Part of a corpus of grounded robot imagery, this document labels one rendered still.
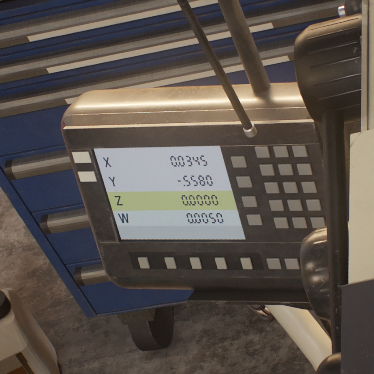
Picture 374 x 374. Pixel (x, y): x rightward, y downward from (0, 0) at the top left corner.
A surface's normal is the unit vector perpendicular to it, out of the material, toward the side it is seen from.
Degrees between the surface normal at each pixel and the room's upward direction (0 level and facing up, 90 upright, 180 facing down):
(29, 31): 56
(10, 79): 90
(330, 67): 41
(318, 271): 35
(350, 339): 0
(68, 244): 90
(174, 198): 71
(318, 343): 48
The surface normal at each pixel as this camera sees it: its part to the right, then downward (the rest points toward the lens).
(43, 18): -0.36, -0.65
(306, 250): -0.72, -0.45
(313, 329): 0.40, -0.31
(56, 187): -0.11, 0.75
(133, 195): -0.40, 0.50
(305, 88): -0.64, 0.32
